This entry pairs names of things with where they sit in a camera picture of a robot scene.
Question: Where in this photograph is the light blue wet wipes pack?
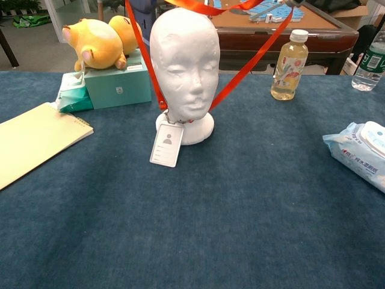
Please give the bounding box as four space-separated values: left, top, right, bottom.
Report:
322 120 385 194

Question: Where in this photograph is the yellow plush toy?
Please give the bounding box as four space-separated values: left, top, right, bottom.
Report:
62 15 143 72

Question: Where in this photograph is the teal cardboard box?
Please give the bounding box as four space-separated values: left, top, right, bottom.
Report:
84 48 152 110

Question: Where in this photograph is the green bag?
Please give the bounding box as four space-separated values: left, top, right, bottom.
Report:
12 14 51 28

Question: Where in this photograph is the white badge card holder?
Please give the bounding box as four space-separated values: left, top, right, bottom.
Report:
149 122 185 169

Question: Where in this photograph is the beige notebook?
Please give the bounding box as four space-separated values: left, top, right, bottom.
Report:
0 102 94 191

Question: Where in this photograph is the blue mahjong tiles heap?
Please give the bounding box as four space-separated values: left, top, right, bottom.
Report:
212 0 304 23

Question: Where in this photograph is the yellow tea bottle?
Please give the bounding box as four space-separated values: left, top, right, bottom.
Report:
270 29 310 101

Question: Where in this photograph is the teal tissue pack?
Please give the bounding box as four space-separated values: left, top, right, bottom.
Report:
55 71 94 113

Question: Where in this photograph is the brown wooden mahjong table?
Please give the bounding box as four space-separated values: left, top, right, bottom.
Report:
183 0 360 75

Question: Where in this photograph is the green plant row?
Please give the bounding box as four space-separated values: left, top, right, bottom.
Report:
0 0 42 16

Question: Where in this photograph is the blue machine housing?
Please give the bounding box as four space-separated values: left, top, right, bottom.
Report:
125 0 159 48

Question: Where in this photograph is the brown cardboard box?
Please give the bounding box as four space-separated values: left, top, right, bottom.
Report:
318 0 371 30

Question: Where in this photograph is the white foam mannequin head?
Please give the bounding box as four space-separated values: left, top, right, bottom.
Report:
149 7 221 146

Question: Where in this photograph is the orange lanyard strap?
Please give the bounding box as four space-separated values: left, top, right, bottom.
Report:
124 0 295 124

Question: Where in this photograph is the black bag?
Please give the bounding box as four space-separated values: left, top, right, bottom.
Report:
350 23 380 76

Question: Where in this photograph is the brown wooden furniture leg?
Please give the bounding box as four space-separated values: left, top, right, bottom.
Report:
0 28 19 67

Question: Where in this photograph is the clear water bottle green label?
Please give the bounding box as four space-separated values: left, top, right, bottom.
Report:
351 30 385 92

